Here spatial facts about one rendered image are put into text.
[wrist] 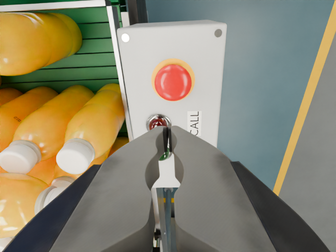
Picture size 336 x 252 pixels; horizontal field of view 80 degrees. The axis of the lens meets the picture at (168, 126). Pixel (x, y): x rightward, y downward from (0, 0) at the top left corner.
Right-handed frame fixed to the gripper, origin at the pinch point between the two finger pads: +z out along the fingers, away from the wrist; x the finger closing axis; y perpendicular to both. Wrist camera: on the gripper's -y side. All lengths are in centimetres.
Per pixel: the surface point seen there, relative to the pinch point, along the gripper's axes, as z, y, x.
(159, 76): 8.2, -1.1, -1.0
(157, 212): 30, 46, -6
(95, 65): 29.4, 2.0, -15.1
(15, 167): 8.4, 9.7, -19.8
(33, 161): 9.2, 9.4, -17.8
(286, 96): 119, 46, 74
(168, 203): 102, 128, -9
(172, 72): 8.2, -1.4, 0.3
